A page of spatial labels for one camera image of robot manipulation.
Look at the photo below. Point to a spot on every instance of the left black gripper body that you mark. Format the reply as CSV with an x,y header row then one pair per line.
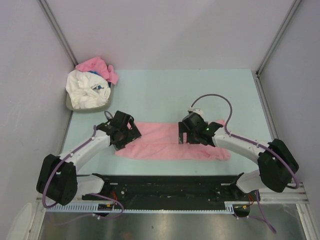
x,y
127,135

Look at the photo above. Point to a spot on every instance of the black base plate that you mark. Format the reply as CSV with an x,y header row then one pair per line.
x,y
218,188

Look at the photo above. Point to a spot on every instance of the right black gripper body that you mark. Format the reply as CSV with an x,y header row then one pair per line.
x,y
191,137

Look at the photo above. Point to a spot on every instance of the pink t shirt in basket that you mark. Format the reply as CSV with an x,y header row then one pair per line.
x,y
97,64

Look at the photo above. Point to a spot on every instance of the pink t shirt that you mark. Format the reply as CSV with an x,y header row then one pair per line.
x,y
160,141
97,64

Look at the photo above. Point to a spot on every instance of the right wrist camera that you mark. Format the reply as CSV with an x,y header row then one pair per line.
x,y
197,111

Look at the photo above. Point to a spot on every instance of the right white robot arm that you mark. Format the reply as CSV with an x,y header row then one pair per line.
x,y
276,165

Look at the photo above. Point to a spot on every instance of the corner aluminium post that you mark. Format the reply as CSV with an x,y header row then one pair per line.
x,y
279,35
51,19

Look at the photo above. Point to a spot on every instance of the aluminium rail frame right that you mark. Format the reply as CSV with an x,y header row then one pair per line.
x,y
297,195

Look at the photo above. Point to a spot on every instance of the right corner aluminium post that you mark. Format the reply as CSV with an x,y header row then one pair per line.
x,y
279,35

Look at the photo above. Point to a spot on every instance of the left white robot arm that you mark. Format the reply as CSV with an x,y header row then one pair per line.
x,y
59,182

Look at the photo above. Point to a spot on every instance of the blue garment in basket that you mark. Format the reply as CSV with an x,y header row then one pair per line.
x,y
94,72

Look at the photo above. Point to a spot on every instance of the grey laundry basket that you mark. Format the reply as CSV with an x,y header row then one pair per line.
x,y
93,109

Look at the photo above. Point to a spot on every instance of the slotted grey cable duct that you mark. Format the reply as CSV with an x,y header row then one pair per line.
x,y
106,207

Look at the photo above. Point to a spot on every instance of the white t shirt in basket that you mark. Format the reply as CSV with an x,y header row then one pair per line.
x,y
87,90

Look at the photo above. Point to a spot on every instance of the left corner aluminium post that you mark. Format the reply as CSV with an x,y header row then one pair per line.
x,y
51,19

